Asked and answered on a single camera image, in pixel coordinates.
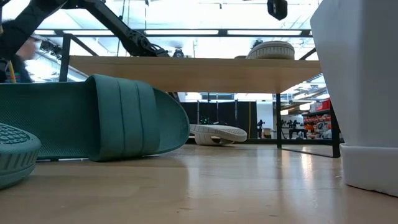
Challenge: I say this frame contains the wooden shelf black metal legs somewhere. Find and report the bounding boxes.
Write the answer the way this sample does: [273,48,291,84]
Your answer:
[58,33,342,159]

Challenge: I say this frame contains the red orange storage rack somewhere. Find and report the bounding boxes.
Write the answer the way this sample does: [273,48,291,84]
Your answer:
[302,98,335,139]

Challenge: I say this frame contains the white plant pot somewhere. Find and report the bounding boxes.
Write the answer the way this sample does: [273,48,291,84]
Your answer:
[309,0,398,198]

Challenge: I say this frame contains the green rubber slide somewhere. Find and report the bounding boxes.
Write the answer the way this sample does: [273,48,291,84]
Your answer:
[0,73,191,162]
[0,123,42,191]

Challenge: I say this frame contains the yellow cable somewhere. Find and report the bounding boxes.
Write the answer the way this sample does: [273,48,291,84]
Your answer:
[7,60,17,83]

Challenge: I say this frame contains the person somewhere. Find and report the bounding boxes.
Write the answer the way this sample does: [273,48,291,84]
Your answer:
[0,34,39,83]

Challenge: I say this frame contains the grey rubber slide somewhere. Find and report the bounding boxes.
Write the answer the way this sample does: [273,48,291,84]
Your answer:
[245,40,296,60]
[189,123,248,146]

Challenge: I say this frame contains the black background robot stands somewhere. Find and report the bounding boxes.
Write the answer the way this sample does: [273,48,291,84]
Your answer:
[280,119,308,139]

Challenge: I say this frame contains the black background stand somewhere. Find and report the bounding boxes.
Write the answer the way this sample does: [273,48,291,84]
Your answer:
[256,119,266,139]

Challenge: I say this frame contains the black partition panels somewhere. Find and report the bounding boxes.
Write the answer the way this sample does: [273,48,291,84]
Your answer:
[180,100,259,140]

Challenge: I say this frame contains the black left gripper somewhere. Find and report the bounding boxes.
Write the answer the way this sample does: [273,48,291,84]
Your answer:
[123,28,182,103]

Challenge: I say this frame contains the black aluminium table frame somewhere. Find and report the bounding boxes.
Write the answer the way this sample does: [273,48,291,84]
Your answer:
[185,138,345,146]

